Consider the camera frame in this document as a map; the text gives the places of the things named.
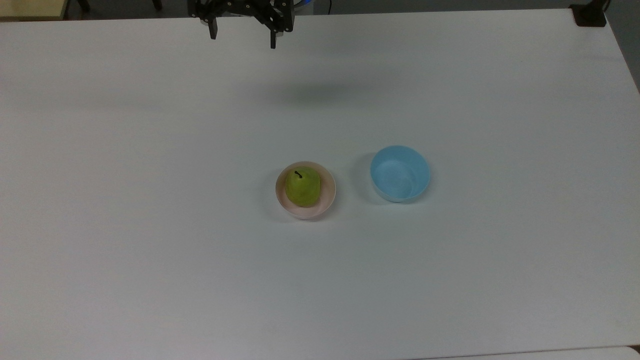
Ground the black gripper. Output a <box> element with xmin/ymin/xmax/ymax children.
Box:
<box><xmin>188</xmin><ymin>0</ymin><xmax>296</xmax><ymax>50</ymax></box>

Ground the light blue bowl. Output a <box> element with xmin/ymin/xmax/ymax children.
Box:
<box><xmin>370</xmin><ymin>145</ymin><xmax>432</xmax><ymax>204</ymax></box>

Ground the green pear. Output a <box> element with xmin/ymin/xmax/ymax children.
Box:
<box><xmin>285</xmin><ymin>166</ymin><xmax>322</xmax><ymax>209</ymax></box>

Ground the yellow wooden table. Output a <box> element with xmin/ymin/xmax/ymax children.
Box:
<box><xmin>0</xmin><ymin>0</ymin><xmax>69</xmax><ymax>21</ymax></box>

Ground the pink bowl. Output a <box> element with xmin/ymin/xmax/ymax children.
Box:
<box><xmin>275</xmin><ymin>160</ymin><xmax>337</xmax><ymax>221</ymax></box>

